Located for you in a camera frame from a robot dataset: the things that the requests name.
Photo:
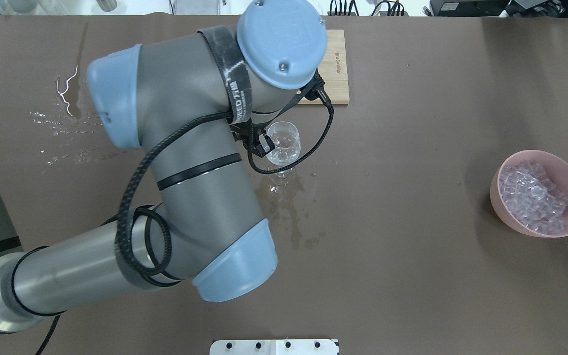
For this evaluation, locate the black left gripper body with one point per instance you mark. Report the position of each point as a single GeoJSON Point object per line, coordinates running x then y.
{"type": "Point", "coordinates": [247, 136]}

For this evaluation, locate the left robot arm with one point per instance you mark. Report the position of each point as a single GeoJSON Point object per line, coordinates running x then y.
{"type": "Point", "coordinates": [189, 210]}

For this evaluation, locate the clear wine glass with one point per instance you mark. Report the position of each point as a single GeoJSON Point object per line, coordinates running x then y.
{"type": "Point", "coordinates": [287, 142]}

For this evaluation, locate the pile of ice cubes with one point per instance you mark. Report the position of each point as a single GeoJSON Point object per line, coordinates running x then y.
{"type": "Point", "coordinates": [533, 198]}

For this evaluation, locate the wooden cutting board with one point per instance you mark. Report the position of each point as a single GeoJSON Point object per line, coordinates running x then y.
{"type": "Point", "coordinates": [333, 68]}

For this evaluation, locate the pink bowl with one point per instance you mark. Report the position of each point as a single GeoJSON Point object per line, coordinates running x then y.
{"type": "Point", "coordinates": [556, 168]}

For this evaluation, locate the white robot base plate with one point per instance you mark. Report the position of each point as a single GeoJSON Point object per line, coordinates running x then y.
{"type": "Point", "coordinates": [275, 347]}

